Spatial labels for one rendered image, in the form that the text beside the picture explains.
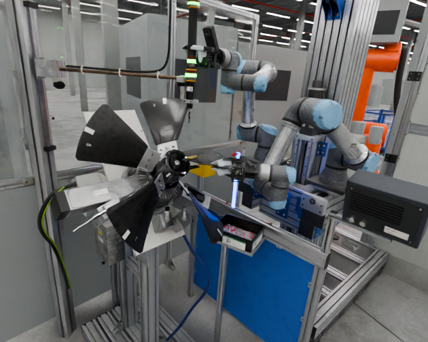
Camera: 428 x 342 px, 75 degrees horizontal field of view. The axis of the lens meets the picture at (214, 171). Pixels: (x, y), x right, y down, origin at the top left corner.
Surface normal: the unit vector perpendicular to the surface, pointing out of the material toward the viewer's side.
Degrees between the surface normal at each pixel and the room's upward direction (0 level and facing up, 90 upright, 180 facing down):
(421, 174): 90
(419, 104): 90
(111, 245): 90
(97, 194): 50
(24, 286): 90
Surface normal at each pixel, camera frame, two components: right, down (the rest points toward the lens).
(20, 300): 0.70, 0.28
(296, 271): -0.71, 0.18
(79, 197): 0.58, -0.39
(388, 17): -0.54, 0.24
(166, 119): -0.07, -0.37
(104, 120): 0.39, 0.03
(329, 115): 0.35, 0.26
